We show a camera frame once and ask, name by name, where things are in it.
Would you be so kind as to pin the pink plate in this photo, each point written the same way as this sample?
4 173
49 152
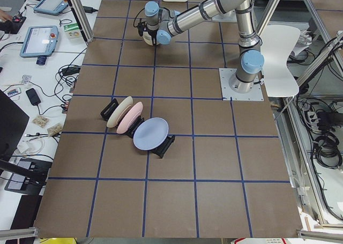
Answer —
129 118

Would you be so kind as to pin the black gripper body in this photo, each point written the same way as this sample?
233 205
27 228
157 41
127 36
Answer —
153 35

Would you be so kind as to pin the teach pendant near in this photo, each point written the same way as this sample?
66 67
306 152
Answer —
39 41

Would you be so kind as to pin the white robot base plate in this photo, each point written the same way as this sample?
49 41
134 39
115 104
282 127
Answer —
234 90

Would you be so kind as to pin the black power adapter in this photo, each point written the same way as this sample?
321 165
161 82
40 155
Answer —
71 70

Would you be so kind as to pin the teach pendant far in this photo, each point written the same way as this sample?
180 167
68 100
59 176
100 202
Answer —
51 7

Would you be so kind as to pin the cream plate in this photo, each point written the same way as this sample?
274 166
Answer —
119 112

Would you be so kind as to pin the white ceramic bowl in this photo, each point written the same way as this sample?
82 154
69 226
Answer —
147 38

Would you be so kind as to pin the white chair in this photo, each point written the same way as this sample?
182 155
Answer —
278 43

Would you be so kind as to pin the lavender blue plate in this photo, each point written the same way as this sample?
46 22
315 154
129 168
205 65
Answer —
151 133

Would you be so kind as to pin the teach pendant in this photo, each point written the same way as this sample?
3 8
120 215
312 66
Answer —
51 7
39 41

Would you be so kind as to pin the black smartphone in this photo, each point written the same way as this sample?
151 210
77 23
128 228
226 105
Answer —
33 97

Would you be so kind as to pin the black dish rack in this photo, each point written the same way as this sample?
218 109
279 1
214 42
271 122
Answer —
159 151

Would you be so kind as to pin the white green box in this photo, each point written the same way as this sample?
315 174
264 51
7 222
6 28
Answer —
72 31

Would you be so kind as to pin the black monitor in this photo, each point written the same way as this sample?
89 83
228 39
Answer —
13 124

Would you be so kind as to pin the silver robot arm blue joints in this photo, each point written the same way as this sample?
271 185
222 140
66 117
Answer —
172 23

